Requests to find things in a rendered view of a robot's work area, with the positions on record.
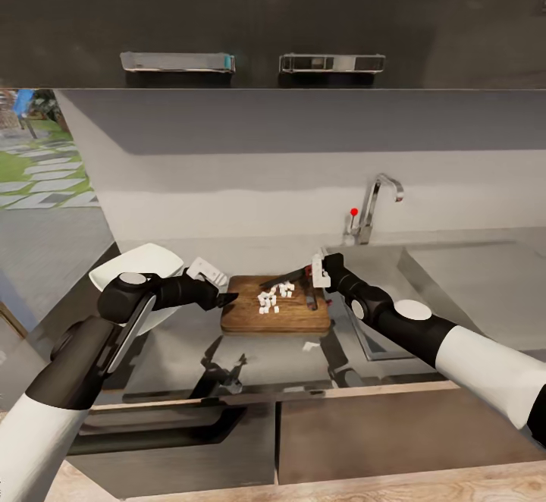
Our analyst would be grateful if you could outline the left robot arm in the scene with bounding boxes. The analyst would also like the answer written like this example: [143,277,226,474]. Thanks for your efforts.
[0,257,239,502]

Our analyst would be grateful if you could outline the cutting board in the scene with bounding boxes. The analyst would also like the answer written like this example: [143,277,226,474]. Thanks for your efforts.
[220,275,331,332]

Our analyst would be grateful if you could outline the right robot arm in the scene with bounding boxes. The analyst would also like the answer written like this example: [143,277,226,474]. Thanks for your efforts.
[311,253,546,453]

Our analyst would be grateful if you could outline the parer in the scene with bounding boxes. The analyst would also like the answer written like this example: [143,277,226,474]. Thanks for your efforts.
[262,265,312,286]

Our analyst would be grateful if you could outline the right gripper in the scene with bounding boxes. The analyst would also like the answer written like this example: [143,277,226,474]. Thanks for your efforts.
[323,253,353,293]

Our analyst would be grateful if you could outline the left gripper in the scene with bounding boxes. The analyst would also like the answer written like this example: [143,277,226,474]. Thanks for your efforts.
[174,268,239,310]

